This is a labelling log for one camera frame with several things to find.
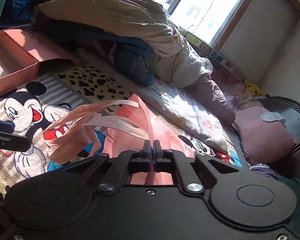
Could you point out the Mickey Mouse blanket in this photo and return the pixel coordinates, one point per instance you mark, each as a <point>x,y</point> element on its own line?
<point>61,93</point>

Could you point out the window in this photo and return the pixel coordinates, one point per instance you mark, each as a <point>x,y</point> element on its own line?
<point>190,5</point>

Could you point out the yellow Pikachu plush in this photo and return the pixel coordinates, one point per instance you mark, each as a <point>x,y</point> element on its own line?
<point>253,89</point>

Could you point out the blue shopping bag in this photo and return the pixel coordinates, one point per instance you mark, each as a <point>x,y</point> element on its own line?
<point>21,10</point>

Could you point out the colourful alphabet mat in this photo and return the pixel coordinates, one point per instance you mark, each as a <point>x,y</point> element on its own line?
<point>205,50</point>

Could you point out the dark blue blanket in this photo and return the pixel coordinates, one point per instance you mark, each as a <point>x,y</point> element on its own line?
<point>128,55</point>

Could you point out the pink pillow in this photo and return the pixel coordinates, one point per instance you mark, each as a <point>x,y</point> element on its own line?
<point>263,135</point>

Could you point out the pink cardboard box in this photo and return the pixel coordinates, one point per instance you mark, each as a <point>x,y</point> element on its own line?
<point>23,53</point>

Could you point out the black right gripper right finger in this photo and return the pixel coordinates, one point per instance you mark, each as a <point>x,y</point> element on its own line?
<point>178,166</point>

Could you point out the cream quilt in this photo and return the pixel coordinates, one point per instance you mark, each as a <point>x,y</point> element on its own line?
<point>174,59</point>

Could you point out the black round chair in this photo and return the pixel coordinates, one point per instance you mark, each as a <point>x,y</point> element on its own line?
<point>290,110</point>

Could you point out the white quilted bed sheet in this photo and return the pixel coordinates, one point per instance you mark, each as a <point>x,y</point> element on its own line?
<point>170,102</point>

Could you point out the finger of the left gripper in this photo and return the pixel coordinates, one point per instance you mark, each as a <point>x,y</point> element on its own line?
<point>10,141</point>

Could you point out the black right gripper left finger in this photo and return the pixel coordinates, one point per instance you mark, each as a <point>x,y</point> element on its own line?
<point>122,168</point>

